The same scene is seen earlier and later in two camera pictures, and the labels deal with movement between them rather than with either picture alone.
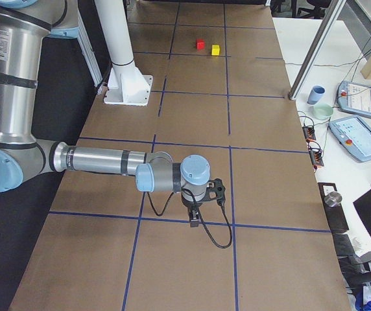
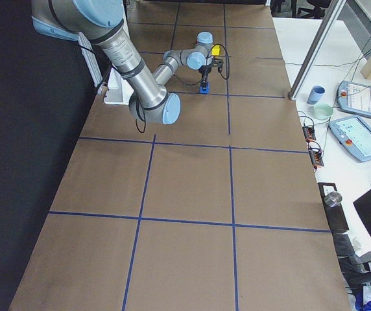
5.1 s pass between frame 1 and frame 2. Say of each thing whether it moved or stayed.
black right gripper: moved
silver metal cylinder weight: stayed
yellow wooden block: stayed
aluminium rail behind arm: stayed
